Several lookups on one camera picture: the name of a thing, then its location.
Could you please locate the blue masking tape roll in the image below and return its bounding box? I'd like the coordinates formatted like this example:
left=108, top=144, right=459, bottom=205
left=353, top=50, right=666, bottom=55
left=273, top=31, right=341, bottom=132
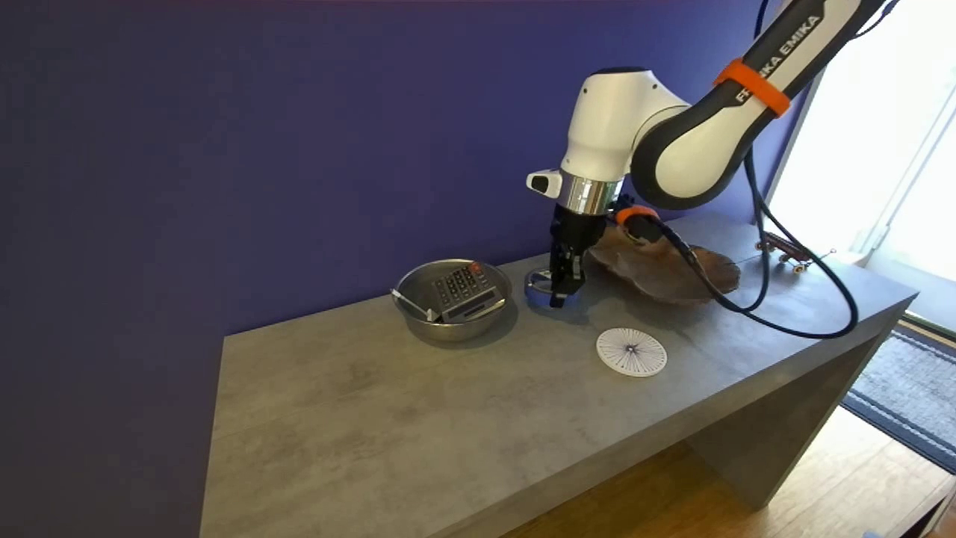
left=524, top=268, right=587, bottom=321

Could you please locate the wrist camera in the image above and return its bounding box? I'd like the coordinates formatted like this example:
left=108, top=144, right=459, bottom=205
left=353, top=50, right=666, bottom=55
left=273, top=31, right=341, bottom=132
left=527, top=171, right=563, bottom=198

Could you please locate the black cable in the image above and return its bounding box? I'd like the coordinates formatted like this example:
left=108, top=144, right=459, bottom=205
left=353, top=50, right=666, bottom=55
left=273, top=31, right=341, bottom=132
left=638, top=147, right=863, bottom=344

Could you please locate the metal grater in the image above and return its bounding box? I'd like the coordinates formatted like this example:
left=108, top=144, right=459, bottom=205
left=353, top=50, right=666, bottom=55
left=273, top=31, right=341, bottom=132
left=393, top=259, right=502, bottom=322

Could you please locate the brown wooden slab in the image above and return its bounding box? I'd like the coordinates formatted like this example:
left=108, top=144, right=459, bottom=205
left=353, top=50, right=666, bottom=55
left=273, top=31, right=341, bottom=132
left=593, top=228, right=741, bottom=304

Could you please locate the blue patterned rug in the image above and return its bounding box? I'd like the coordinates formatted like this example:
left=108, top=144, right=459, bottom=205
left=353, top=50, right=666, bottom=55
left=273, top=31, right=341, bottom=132
left=842, top=322, right=956, bottom=476

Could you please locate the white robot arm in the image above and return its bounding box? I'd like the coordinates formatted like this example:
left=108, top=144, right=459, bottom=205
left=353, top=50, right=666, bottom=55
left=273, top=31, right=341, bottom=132
left=527, top=0, right=886, bottom=309

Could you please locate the metal bowl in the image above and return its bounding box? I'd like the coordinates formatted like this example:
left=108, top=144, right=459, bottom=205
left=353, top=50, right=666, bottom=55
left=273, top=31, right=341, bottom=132
left=393, top=258, right=512, bottom=344

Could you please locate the clear compact disk cover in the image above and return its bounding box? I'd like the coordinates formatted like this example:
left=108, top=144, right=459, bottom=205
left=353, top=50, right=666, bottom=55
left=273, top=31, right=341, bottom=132
left=596, top=328, right=671, bottom=379

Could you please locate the red toy wagon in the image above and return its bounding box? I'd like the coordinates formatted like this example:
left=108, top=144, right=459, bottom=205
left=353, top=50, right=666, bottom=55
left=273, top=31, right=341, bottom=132
left=757, top=232, right=813, bottom=273

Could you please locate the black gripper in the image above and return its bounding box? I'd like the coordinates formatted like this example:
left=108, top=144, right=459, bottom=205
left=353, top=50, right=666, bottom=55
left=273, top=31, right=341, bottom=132
left=551, top=205, right=608, bottom=309

